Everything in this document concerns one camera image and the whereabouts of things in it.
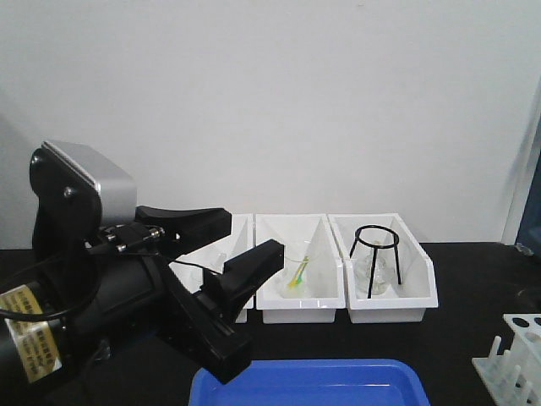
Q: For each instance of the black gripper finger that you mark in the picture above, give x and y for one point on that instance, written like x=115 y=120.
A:
x=186 y=231
x=225 y=295

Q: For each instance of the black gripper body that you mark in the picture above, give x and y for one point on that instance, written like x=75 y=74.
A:
x=114 y=283

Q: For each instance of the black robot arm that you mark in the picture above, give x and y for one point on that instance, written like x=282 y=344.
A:
x=36 y=353

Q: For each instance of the white test tube rack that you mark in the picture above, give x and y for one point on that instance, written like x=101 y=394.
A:
x=513 y=376

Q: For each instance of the blue-grey pegboard drying rack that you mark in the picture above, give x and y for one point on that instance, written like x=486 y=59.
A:
x=528 y=237

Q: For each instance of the left white storage bin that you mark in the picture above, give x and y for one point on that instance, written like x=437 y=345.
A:
x=240 y=240

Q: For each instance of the white storage bin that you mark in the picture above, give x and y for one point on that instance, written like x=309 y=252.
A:
x=310 y=286
x=400 y=303
x=240 y=240

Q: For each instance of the glass beaker in middle bin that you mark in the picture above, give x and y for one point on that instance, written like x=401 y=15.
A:
x=294 y=253

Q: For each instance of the middle white storage bin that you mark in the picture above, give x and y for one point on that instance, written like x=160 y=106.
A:
x=310 y=286

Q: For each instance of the blue plastic tray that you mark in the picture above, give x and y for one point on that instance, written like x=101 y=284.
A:
x=313 y=382

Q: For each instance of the glass alcohol lamp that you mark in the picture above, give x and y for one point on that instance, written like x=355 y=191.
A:
x=373 y=272

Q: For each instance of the right white storage bin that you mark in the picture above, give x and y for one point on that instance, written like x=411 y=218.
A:
x=400 y=303

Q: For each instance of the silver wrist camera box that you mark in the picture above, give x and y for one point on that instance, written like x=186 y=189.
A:
x=116 y=188

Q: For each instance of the black wire tripod stand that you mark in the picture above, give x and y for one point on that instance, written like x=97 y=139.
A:
x=359 y=239

